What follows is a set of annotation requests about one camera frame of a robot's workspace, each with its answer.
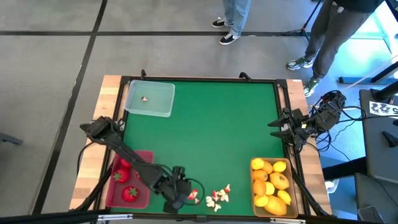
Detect silver frame bracket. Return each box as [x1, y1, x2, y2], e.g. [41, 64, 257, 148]
[97, 213, 134, 222]
[269, 217, 307, 224]

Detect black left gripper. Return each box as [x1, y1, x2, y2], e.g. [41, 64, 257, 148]
[161, 166, 193, 215]

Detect pink plastic bin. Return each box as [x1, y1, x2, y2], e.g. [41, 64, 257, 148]
[104, 149, 155, 210]

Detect large orange oval fruit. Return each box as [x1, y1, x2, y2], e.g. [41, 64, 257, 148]
[264, 195, 288, 217]

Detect white number sign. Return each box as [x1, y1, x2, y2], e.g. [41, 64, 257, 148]
[369, 101, 398, 118]

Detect yellow lemon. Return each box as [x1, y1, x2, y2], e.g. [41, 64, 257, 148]
[251, 157, 265, 170]
[277, 189, 292, 205]
[254, 194, 269, 208]
[264, 181, 276, 196]
[272, 160, 287, 174]

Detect white cable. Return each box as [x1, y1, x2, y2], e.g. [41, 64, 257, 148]
[340, 54, 398, 93]

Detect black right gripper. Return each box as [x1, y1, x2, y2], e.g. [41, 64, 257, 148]
[267, 108, 315, 149]

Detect clear plastic bin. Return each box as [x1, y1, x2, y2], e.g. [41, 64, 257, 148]
[124, 79, 176, 118]

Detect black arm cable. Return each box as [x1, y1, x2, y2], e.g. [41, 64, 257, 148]
[76, 139, 105, 178]

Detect tan plastic basket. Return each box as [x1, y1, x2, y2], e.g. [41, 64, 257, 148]
[249, 157, 300, 218]

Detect white floor object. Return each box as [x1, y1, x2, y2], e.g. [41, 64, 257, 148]
[324, 179, 340, 192]

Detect grey floor object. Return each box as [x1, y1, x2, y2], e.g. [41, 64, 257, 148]
[0, 132, 24, 146]

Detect dark grey desk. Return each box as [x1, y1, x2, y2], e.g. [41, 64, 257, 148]
[359, 88, 398, 184]

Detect person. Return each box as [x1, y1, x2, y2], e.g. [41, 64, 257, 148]
[211, 0, 252, 46]
[285, 0, 386, 98]

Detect black tripod stand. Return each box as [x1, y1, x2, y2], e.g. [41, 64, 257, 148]
[281, 0, 323, 49]

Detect black stand base bar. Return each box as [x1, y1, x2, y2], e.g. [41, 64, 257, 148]
[338, 60, 398, 85]

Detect black camera frame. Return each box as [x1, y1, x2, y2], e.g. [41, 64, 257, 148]
[0, 208, 398, 224]

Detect green table mat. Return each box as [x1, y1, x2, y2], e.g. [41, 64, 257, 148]
[110, 81, 285, 218]

